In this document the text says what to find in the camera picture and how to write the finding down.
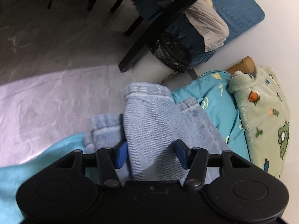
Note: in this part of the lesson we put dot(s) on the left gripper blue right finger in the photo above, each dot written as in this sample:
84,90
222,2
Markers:
195,160

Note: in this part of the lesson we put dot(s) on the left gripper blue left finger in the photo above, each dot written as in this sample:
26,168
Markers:
108,160

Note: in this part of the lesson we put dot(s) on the blue denim jeans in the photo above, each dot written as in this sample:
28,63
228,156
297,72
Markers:
150,122

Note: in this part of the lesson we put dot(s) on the teal patterned bed sheet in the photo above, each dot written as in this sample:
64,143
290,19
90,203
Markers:
41,124

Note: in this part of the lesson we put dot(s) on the green cartoon fleece blanket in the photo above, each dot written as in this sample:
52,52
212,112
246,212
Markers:
265,117

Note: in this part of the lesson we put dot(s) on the black lined trash bin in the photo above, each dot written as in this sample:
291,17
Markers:
162,60

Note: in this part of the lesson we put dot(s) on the beige cloth on sofa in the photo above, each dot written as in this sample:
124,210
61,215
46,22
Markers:
205,19

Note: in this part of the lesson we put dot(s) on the black table leg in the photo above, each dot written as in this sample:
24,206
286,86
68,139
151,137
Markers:
172,11

